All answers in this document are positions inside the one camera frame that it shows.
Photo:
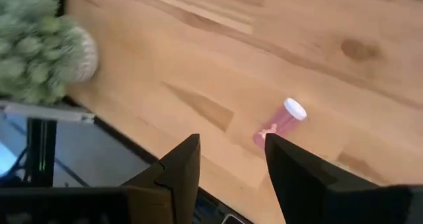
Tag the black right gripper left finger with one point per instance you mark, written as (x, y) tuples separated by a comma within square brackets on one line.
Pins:
[(172, 194)]

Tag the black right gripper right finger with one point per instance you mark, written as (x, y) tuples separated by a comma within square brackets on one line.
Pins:
[(307, 194)]

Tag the pink medicine bottle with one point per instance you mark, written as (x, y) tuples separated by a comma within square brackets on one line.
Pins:
[(281, 121)]

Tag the white woven plant pot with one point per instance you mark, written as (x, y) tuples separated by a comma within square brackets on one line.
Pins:
[(86, 57)]

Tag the green bushy plant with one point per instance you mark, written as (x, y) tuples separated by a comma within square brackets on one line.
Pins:
[(33, 49)]

